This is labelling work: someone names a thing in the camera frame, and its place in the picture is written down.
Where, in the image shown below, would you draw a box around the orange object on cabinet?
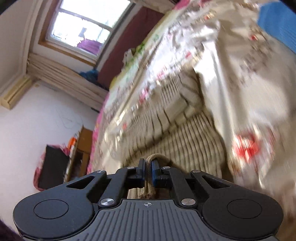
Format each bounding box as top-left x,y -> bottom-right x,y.
67,137 -> 77,151

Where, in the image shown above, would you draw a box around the window with white frame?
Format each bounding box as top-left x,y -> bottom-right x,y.
38,1 -> 139,67

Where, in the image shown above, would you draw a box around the beige striped ribbed sweater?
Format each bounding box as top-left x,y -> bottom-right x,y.
115,69 -> 228,201

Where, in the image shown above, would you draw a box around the floral satin bedspread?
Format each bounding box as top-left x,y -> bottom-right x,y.
88,1 -> 295,240

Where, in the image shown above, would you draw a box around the wall air conditioner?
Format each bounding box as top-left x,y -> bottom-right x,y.
1,75 -> 33,110

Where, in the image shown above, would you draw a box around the dark red headboard cushion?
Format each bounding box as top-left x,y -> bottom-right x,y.
96,7 -> 164,89

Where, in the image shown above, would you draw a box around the purple hanging garment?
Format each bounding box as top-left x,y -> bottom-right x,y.
77,39 -> 103,55

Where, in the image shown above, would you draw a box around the black television screen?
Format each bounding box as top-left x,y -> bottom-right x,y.
33,145 -> 69,191

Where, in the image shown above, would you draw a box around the beige curtain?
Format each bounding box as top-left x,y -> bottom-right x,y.
27,53 -> 108,110

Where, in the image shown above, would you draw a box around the crumpled beige cloth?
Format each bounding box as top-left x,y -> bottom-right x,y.
122,48 -> 136,66

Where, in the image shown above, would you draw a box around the wooden side cabinet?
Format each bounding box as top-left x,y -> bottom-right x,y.
64,126 -> 93,182

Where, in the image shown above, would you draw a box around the blue folded garment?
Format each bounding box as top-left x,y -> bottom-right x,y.
257,1 -> 295,53

